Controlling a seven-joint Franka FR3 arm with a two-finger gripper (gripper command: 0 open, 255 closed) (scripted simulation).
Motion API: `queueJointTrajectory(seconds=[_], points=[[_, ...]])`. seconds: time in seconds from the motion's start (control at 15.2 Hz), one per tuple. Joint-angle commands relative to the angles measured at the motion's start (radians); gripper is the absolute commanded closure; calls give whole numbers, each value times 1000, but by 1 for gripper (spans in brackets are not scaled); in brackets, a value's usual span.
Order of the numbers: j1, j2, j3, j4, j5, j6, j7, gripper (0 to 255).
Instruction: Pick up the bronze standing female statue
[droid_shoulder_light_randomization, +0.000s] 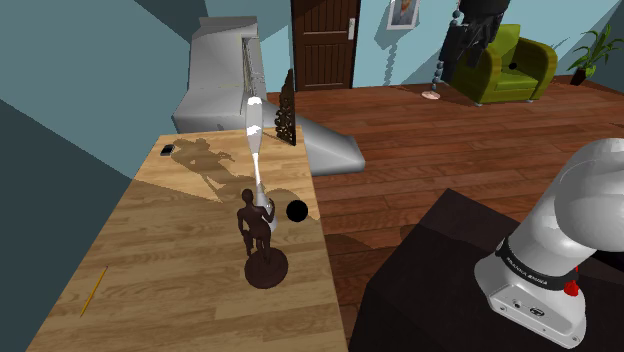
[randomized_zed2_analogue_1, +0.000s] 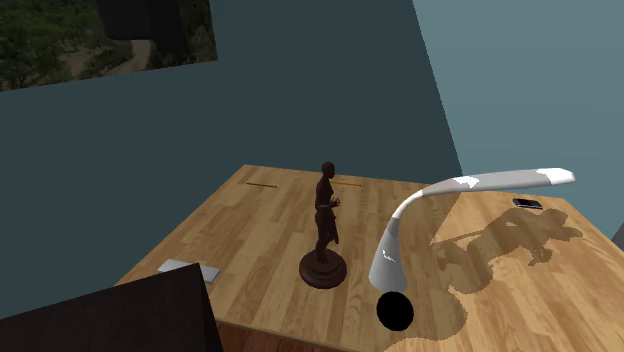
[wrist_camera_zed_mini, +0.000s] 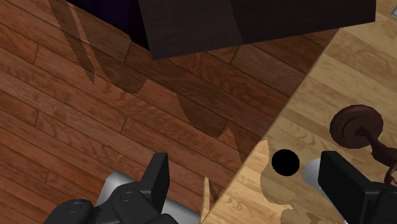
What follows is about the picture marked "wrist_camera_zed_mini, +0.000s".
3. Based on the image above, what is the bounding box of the dark brown dumbbell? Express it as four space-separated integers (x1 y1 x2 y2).
329 104 397 187

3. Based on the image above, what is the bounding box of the black round ball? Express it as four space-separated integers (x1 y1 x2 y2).
271 148 301 177

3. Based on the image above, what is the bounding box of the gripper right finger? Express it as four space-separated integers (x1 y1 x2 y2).
317 150 397 224

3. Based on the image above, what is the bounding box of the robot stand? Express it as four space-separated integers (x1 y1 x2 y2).
66 0 377 60

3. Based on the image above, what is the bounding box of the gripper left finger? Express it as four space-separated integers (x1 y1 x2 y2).
43 152 180 224

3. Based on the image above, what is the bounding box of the light wooden table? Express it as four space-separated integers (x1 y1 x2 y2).
200 0 397 224

